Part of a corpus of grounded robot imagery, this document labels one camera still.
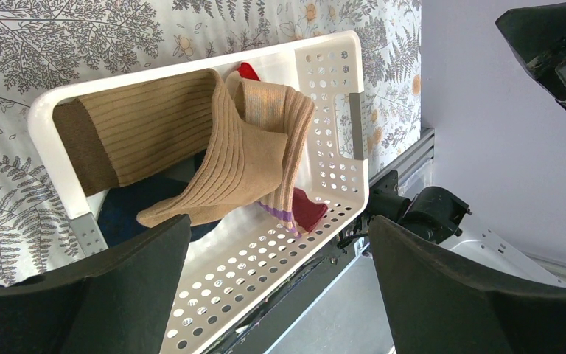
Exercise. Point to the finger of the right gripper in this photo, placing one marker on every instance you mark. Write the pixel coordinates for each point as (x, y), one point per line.
(537, 37)

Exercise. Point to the floral table mat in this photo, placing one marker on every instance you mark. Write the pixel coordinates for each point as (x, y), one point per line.
(46, 44)

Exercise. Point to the white plastic basket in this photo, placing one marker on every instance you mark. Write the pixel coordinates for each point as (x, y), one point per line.
(228, 273)

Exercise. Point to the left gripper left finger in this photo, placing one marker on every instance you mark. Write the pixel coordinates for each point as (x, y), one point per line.
(116, 301)

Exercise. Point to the navy sock beige red cuff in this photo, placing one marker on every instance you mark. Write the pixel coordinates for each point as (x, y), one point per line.
(136, 210)

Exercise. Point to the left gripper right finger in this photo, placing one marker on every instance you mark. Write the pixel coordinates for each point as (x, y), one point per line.
(437, 301)

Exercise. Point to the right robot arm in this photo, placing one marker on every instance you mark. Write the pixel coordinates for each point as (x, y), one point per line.
(495, 76)

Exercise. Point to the tan ribbed sock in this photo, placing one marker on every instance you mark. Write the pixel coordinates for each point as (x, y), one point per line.
(117, 137)

